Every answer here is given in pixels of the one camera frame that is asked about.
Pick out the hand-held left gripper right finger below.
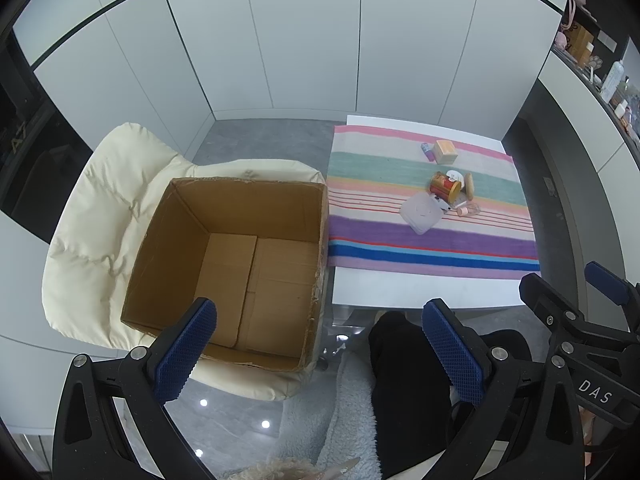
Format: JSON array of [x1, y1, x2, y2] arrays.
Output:
[[421, 298, 586, 480]]

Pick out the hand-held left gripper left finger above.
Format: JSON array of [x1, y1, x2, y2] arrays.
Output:
[[52, 297, 218, 480]]

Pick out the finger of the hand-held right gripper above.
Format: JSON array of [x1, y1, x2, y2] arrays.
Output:
[[519, 273, 640, 361], [584, 261, 640, 331]]

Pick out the brown cardboard box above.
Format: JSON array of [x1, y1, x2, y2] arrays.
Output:
[[120, 176, 331, 373]]

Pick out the white square pouch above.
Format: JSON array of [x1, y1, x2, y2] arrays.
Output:
[[400, 194, 443, 235]]

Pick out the orange square box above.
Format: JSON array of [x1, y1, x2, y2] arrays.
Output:
[[432, 139, 458, 165]]

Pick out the person's black pants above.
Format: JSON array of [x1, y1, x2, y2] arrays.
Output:
[[369, 310, 533, 480]]

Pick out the grey fleece robe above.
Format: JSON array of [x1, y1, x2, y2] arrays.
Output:
[[280, 355, 461, 480]]

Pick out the red tin can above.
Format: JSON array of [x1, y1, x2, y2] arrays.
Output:
[[430, 171, 462, 203]]

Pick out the cream padded chair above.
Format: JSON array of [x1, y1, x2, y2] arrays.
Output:
[[42, 122, 331, 402]]

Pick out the striped table cloth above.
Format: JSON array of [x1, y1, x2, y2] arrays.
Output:
[[326, 125, 542, 281]]

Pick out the white bottle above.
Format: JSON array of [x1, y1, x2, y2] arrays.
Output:
[[600, 60, 626, 103]]

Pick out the brown carton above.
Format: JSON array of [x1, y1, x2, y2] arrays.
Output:
[[567, 22, 596, 61]]

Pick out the black glass cabinet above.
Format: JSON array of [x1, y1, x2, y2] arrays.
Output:
[[0, 25, 93, 243]]

